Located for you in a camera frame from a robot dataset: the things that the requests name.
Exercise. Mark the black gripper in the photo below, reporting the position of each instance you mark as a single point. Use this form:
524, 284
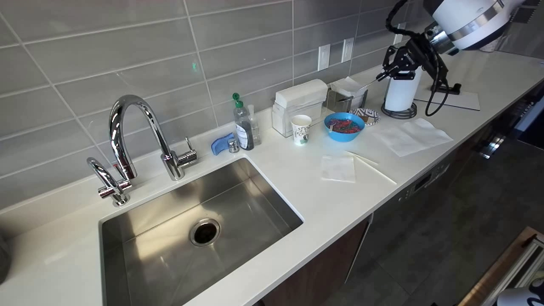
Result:
400, 63

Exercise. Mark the large white paper towel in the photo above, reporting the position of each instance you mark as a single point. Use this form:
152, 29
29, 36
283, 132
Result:
412, 136

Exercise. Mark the napkin holder with napkins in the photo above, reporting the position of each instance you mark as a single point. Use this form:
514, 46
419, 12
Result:
346, 95

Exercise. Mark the wooden chopstick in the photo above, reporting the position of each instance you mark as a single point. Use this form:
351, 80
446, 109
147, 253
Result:
368, 160
375, 168

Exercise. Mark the patterned paper cup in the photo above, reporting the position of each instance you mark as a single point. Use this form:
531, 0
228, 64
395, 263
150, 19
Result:
300, 126

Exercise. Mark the white paper towel roll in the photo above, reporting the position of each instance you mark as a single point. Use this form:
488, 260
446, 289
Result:
400, 95

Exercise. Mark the white wall outlet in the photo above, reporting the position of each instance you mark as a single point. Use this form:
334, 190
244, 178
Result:
347, 49

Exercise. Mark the blue bowl with beads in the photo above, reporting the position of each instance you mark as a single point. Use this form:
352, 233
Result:
344, 126

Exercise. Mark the chrome kitchen faucet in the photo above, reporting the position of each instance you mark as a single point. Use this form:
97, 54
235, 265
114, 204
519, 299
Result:
135, 129

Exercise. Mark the white paper towel dispenser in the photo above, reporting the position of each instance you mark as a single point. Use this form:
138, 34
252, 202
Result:
301, 98

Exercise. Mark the stainless steel sink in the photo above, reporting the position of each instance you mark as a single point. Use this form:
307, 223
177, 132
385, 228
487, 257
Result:
174, 246

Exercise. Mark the blue sponge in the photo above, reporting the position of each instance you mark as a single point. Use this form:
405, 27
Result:
225, 143

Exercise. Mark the white light switch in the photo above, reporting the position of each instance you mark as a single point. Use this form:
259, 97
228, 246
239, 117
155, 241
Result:
324, 56

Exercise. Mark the clear soap bottle green cap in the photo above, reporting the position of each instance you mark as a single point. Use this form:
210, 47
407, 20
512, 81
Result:
244, 124

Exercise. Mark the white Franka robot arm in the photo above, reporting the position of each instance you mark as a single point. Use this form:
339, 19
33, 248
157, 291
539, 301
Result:
458, 25

